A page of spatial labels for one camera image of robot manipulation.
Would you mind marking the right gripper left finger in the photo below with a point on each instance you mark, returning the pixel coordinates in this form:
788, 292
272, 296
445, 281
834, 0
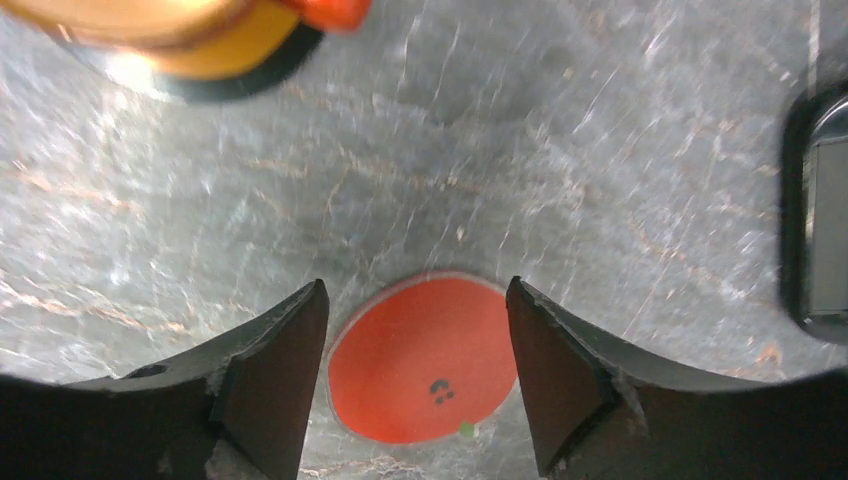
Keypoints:
251, 387

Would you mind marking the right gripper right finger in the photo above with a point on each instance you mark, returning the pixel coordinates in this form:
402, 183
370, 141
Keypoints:
600, 407

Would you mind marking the red round coaster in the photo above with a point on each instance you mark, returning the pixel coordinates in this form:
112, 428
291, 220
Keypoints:
424, 359

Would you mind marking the black yellow round coaster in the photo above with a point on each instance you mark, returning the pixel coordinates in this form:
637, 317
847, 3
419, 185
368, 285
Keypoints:
262, 48

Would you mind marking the black poker chip case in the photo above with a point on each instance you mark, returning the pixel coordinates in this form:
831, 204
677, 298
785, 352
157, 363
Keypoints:
813, 203

